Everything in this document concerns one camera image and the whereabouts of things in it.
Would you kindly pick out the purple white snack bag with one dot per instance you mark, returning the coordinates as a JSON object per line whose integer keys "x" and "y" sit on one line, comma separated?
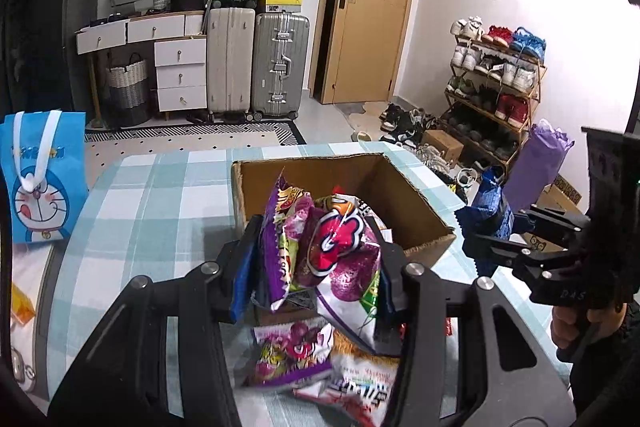
{"x": 327, "y": 250}

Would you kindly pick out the patterned floor rug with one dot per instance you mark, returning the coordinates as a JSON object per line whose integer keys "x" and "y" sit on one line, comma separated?
{"x": 285, "y": 130}

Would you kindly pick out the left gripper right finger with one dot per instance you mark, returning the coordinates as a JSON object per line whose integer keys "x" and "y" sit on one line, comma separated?
{"x": 504, "y": 376}

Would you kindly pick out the silver suitcase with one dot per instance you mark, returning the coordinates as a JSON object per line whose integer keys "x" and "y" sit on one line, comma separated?
{"x": 279, "y": 60}

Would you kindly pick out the blue Doraemon gift bag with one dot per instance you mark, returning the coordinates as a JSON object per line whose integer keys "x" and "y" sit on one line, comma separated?
{"x": 43, "y": 164}

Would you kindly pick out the black refrigerator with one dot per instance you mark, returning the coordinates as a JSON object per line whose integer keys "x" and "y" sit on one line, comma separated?
{"x": 40, "y": 66}

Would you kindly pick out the red white snack bag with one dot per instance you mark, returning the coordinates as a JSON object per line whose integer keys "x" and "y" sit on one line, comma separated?
{"x": 360, "y": 384}

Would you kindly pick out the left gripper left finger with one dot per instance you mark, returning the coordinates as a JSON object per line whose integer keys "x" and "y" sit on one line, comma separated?
{"x": 118, "y": 377}

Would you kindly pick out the woven laundry basket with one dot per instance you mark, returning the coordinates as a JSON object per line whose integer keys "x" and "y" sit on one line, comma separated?
{"x": 129, "y": 89}

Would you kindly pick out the wooden shoe rack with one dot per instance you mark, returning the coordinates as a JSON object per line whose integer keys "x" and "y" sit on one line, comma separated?
{"x": 492, "y": 95}

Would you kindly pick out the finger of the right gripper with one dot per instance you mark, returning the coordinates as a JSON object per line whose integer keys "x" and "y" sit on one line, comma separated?
{"x": 526, "y": 262}
{"x": 559, "y": 227}

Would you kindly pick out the teal checked tablecloth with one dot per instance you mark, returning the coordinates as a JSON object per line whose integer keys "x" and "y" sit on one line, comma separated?
{"x": 161, "y": 215}

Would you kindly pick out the SF cardboard box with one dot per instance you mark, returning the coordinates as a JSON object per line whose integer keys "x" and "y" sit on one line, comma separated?
{"x": 392, "y": 191}

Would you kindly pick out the wooden door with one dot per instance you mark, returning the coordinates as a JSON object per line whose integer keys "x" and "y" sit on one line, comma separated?
{"x": 357, "y": 50}

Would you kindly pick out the beige suitcase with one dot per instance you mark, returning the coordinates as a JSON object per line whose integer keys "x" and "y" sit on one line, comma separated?
{"x": 229, "y": 55}

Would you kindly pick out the person's right hand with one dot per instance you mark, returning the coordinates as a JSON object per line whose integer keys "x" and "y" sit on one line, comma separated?
{"x": 564, "y": 324}

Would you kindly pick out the purple grape snack bag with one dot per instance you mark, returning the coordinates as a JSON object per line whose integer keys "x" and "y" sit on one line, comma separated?
{"x": 291, "y": 355}

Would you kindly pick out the white drawer desk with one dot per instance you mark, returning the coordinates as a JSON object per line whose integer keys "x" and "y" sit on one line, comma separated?
{"x": 179, "y": 53}

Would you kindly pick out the yellow drink carton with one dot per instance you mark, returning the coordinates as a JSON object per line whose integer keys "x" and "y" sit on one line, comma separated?
{"x": 22, "y": 309}

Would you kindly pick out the small cardboard box on floor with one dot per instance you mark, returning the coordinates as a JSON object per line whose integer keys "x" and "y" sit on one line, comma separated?
{"x": 446, "y": 144}

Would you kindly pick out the blue snack packet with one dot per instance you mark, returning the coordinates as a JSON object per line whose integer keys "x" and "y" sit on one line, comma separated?
{"x": 488, "y": 215}

